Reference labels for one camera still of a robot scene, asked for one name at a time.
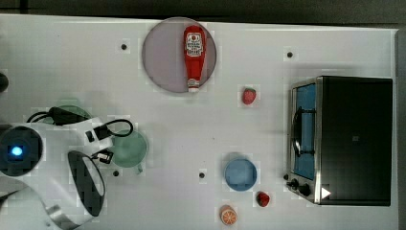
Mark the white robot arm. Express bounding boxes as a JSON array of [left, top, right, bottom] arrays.
[[1, 118, 112, 230]]

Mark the green mug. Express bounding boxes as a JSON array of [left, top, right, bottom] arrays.
[[111, 130, 149, 174]]

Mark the red strawberry near plate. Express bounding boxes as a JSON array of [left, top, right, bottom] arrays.
[[241, 88, 257, 105]]

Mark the blue bowl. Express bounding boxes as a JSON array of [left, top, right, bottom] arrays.
[[224, 158, 258, 192]]

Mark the round pink plate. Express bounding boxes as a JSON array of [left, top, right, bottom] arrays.
[[142, 17, 216, 93]]

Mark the red ketchup bottle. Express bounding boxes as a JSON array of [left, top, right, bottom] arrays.
[[184, 25, 206, 92]]

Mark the red strawberry near oven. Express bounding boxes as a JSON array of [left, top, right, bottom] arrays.
[[256, 192, 270, 207]]

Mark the green perforated colander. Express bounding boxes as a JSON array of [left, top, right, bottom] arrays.
[[42, 104, 92, 126]]

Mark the stainless toaster oven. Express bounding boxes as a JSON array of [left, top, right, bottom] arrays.
[[283, 76, 394, 206]]

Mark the dark object left edge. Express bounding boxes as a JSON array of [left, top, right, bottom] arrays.
[[0, 73, 9, 92]]

